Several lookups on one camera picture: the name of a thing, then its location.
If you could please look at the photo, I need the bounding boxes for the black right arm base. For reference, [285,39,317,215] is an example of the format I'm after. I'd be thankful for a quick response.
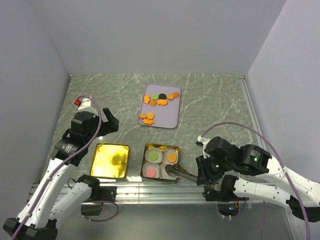
[202,186,249,221]

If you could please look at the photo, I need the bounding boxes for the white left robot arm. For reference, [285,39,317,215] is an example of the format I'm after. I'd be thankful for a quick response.
[3,107,119,240]

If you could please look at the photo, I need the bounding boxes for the orange ridged round cookie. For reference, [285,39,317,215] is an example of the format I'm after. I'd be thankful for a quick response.
[146,112,155,120]

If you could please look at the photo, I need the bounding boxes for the aluminium mounting rail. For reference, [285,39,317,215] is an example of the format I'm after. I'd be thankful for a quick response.
[100,181,207,205]

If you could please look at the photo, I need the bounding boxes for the orange flower cookie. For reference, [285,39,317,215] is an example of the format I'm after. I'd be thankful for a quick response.
[166,94,175,100]

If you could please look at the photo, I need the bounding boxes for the orange round waffle cookie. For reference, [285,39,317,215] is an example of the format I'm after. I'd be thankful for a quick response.
[167,153,178,163]

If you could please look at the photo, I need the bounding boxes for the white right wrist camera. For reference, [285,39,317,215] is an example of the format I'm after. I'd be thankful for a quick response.
[196,135,210,150]

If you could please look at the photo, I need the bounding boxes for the white paper cup back-right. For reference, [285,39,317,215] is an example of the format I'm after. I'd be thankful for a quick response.
[162,148,179,165]

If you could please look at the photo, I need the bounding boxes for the pink round cookie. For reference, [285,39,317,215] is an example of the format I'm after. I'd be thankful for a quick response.
[146,168,157,178]

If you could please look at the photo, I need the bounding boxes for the white paper cup back-left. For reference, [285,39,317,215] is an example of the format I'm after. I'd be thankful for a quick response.
[144,147,163,164]

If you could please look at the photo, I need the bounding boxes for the orange spiral cookie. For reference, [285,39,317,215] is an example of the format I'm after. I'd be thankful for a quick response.
[149,100,157,107]

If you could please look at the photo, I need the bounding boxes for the white paper cup front-left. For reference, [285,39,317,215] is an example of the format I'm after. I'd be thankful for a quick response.
[142,162,160,179]

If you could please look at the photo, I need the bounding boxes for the orange fish cookie front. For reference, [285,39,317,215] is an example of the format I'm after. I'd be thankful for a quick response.
[142,118,155,125]

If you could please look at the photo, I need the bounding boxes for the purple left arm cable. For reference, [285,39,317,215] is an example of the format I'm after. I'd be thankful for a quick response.
[9,94,119,240]

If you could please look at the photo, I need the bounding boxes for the orange fish cookie middle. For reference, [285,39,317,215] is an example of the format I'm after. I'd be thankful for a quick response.
[157,99,168,106]

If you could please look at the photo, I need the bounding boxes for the orange round cookie front-left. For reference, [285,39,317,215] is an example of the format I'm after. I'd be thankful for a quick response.
[139,113,147,119]

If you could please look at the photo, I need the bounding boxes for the lilac serving tray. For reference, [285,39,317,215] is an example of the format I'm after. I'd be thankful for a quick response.
[138,83,181,129]

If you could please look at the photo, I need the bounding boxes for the orange shell cookie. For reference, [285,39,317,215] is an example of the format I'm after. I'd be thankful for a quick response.
[172,92,180,98]

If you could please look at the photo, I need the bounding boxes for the metal tongs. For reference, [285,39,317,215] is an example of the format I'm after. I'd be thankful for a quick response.
[173,164,198,183]

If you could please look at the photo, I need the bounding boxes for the orange fish cookie left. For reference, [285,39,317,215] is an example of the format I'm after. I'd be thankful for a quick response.
[143,95,151,105]

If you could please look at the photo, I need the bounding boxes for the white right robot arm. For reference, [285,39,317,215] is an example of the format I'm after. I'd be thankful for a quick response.
[196,136,320,223]

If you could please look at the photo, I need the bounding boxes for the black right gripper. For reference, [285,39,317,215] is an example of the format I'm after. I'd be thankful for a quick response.
[194,152,232,185]

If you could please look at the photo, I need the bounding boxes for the aluminium side rail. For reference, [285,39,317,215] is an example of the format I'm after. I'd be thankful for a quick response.
[238,74,274,155]

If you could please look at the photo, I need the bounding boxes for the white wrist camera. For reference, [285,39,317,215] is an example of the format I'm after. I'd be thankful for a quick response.
[196,135,210,150]
[74,97,96,113]

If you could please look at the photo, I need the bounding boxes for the gold tin lid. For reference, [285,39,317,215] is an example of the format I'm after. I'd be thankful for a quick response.
[89,143,130,180]

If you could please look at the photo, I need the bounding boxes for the green round cookie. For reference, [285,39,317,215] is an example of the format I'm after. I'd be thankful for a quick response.
[148,151,159,161]
[151,93,159,100]

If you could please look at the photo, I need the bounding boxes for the gold cookie tin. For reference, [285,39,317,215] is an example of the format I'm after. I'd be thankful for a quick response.
[140,143,180,183]

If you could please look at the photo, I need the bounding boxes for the orange fish cookie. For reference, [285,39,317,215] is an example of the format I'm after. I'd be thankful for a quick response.
[157,99,168,106]
[142,118,155,125]
[143,95,151,105]

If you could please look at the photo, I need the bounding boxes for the white paper cup front-right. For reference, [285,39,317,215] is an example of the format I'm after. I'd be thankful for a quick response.
[159,163,177,181]

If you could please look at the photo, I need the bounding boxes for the black round cookie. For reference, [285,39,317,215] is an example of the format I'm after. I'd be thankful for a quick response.
[164,164,176,177]
[158,93,167,100]

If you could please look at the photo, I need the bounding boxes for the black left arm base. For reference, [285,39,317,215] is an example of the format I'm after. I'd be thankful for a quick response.
[80,186,117,218]

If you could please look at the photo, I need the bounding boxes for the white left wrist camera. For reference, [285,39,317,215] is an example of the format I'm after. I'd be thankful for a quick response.
[74,97,96,113]

